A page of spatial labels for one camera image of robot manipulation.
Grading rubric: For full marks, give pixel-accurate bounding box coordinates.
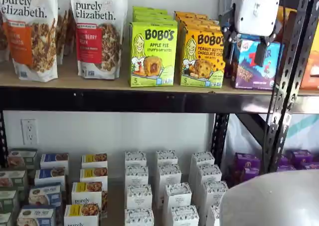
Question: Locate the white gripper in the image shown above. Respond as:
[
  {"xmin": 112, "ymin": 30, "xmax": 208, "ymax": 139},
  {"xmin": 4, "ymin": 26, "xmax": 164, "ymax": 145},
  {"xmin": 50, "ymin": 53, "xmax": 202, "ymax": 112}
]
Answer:
[{"xmin": 222, "ymin": 0, "xmax": 282, "ymax": 67}]

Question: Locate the blue label oatmeal box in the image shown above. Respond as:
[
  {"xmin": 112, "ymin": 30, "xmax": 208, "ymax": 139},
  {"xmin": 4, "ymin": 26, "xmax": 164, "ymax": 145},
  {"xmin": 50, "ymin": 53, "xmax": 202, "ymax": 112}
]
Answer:
[
  {"xmin": 28, "ymin": 183, "xmax": 62, "ymax": 207},
  {"xmin": 34, "ymin": 167, "xmax": 66, "ymax": 187},
  {"xmin": 16, "ymin": 205, "xmax": 57, "ymax": 226},
  {"xmin": 40, "ymin": 153, "xmax": 69, "ymax": 172}
]

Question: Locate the black metal shelf beam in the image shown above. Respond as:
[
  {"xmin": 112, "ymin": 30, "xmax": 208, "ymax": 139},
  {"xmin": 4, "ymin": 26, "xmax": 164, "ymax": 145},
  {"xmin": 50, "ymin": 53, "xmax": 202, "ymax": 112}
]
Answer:
[{"xmin": 0, "ymin": 85, "xmax": 275, "ymax": 115}]

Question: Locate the grey perforated metal upright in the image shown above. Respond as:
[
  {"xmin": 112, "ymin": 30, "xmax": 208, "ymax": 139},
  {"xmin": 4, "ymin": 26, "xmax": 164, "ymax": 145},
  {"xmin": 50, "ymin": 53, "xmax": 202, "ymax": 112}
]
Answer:
[{"xmin": 261, "ymin": 0, "xmax": 319, "ymax": 174}]

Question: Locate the white patterned carton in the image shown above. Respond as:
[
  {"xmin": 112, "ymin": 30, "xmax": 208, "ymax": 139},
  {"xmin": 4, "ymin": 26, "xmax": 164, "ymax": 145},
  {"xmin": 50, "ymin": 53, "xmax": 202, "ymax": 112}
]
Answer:
[
  {"xmin": 124, "ymin": 150, "xmax": 148, "ymax": 168},
  {"xmin": 170, "ymin": 205, "xmax": 200, "ymax": 226},
  {"xmin": 156, "ymin": 150, "xmax": 178, "ymax": 167},
  {"xmin": 190, "ymin": 151, "xmax": 215, "ymax": 169},
  {"xmin": 202, "ymin": 181, "xmax": 229, "ymax": 208},
  {"xmin": 125, "ymin": 165, "xmax": 150, "ymax": 187},
  {"xmin": 126, "ymin": 184, "xmax": 153, "ymax": 210},
  {"xmin": 206, "ymin": 204, "xmax": 221, "ymax": 226},
  {"xmin": 157, "ymin": 164, "xmax": 182, "ymax": 187},
  {"xmin": 196, "ymin": 164, "xmax": 223, "ymax": 185},
  {"xmin": 124, "ymin": 208, "xmax": 155, "ymax": 226},
  {"xmin": 162, "ymin": 182, "xmax": 193, "ymax": 209}
]

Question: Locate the granola bag orange label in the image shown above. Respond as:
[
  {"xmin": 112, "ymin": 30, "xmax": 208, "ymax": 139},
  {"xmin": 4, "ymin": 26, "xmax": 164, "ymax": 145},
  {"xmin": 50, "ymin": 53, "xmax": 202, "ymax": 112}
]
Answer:
[{"xmin": 0, "ymin": 0, "xmax": 59, "ymax": 83}]

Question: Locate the white plastic sheet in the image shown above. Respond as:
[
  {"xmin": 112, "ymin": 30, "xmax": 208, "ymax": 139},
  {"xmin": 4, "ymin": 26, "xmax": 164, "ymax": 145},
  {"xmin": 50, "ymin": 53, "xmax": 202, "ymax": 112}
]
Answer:
[{"xmin": 225, "ymin": 113, "xmax": 319, "ymax": 163}]

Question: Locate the wooden shelf board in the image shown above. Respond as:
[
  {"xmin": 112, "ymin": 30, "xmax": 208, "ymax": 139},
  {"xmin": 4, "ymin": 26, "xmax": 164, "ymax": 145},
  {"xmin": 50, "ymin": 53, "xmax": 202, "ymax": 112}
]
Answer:
[
  {"xmin": 0, "ymin": 52, "xmax": 275, "ymax": 96},
  {"xmin": 0, "ymin": 146, "xmax": 225, "ymax": 226}
]

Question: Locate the orange snack package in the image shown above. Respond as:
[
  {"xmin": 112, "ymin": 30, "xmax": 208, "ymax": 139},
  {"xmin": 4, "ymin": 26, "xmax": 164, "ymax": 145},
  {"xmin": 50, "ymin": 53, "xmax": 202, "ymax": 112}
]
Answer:
[{"xmin": 277, "ymin": 5, "xmax": 298, "ymax": 33}]

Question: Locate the granola bag red label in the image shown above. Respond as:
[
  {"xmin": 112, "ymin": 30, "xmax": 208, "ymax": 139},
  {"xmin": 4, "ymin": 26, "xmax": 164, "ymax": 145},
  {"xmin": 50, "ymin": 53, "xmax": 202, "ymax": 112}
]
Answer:
[{"xmin": 69, "ymin": 0, "xmax": 129, "ymax": 80}]

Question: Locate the grey metal shelf beam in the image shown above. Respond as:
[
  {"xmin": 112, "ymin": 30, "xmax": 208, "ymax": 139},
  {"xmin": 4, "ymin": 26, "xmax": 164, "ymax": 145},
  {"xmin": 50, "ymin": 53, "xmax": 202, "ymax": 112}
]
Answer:
[{"xmin": 286, "ymin": 94, "xmax": 319, "ymax": 115}]

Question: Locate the white granola bag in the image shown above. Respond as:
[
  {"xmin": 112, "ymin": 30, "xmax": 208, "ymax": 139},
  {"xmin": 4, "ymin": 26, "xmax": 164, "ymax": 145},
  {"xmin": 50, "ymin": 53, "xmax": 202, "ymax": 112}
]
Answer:
[
  {"xmin": 56, "ymin": 0, "xmax": 71, "ymax": 65},
  {"xmin": 63, "ymin": 8, "xmax": 77, "ymax": 56}
]

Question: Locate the orange Bobo's peanut butter box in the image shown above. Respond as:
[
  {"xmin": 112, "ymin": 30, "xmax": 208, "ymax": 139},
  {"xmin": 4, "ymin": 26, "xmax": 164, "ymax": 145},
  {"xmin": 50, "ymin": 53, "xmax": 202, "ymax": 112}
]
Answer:
[
  {"xmin": 181, "ymin": 20, "xmax": 221, "ymax": 32},
  {"xmin": 178, "ymin": 15, "xmax": 218, "ymax": 25},
  {"xmin": 174, "ymin": 10, "xmax": 209, "ymax": 20},
  {"xmin": 180, "ymin": 27, "xmax": 226, "ymax": 89}
]

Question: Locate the white wall power outlet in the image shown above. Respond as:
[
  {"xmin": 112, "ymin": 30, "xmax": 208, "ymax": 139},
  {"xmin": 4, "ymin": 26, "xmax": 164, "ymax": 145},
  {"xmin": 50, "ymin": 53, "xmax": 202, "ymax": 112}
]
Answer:
[{"xmin": 20, "ymin": 118, "xmax": 38, "ymax": 146}]

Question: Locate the black rack side brace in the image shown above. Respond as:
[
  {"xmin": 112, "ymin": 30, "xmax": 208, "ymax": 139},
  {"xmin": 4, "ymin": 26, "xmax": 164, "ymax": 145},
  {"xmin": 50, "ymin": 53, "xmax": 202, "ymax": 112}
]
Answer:
[{"xmin": 236, "ymin": 113, "xmax": 269, "ymax": 147}]

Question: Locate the green granola box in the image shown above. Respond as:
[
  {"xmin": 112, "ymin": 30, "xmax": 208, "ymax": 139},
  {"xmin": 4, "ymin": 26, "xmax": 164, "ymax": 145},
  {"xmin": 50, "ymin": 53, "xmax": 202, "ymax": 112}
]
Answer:
[
  {"xmin": 0, "ymin": 212, "xmax": 13, "ymax": 226},
  {"xmin": 6, "ymin": 148, "xmax": 38, "ymax": 171},
  {"xmin": 0, "ymin": 170, "xmax": 28, "ymax": 192},
  {"xmin": 0, "ymin": 190, "xmax": 20, "ymax": 213}
]

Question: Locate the yellow label granola box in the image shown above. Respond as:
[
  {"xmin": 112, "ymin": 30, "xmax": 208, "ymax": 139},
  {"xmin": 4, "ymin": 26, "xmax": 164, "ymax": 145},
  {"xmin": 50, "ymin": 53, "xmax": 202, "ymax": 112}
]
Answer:
[
  {"xmin": 71, "ymin": 181, "xmax": 108, "ymax": 212},
  {"xmin": 81, "ymin": 153, "xmax": 109, "ymax": 169},
  {"xmin": 79, "ymin": 167, "xmax": 109, "ymax": 187},
  {"xmin": 63, "ymin": 203, "xmax": 101, "ymax": 226}
]

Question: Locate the purple snack box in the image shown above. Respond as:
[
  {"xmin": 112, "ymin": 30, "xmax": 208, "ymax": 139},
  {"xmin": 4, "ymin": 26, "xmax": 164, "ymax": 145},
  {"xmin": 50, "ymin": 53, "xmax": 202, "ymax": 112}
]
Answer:
[
  {"xmin": 277, "ymin": 154, "xmax": 291, "ymax": 168},
  {"xmin": 300, "ymin": 161, "xmax": 319, "ymax": 172},
  {"xmin": 242, "ymin": 166, "xmax": 265, "ymax": 183},
  {"xmin": 235, "ymin": 152, "xmax": 261, "ymax": 171},
  {"xmin": 276, "ymin": 164, "xmax": 298, "ymax": 173},
  {"xmin": 290, "ymin": 149, "xmax": 314, "ymax": 165}
]

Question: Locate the plain orange box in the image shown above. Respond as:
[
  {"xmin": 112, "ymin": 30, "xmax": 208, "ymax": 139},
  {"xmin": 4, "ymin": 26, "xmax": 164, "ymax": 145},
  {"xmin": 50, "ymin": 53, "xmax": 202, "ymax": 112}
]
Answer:
[{"xmin": 300, "ymin": 53, "xmax": 319, "ymax": 90}]

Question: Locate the black perforated metal upright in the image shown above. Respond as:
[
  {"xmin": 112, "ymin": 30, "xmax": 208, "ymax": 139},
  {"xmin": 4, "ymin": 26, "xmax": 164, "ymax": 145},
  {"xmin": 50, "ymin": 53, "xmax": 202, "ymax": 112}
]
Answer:
[
  {"xmin": 213, "ymin": 113, "xmax": 231, "ymax": 173},
  {"xmin": 0, "ymin": 110, "xmax": 8, "ymax": 168}
]

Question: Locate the green Bobo's apple pie box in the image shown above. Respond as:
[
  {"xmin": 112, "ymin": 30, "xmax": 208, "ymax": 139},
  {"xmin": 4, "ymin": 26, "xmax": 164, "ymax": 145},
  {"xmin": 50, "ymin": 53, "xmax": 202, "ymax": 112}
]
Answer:
[
  {"xmin": 132, "ymin": 9, "xmax": 172, "ymax": 17},
  {"xmin": 128, "ymin": 21, "xmax": 178, "ymax": 88},
  {"xmin": 132, "ymin": 5, "xmax": 168, "ymax": 12},
  {"xmin": 132, "ymin": 13, "xmax": 174, "ymax": 23}
]

